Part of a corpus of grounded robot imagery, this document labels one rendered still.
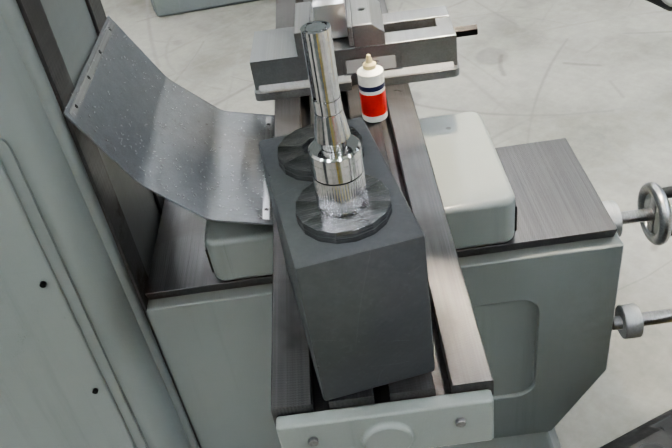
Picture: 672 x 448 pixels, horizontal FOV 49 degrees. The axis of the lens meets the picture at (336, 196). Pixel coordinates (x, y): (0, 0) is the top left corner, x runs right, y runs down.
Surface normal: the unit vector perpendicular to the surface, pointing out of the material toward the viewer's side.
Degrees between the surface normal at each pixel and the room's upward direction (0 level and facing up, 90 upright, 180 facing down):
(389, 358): 90
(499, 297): 90
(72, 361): 88
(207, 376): 90
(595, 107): 0
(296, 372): 0
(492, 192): 0
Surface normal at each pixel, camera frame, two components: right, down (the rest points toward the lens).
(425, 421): 0.06, 0.60
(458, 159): -0.13, -0.79
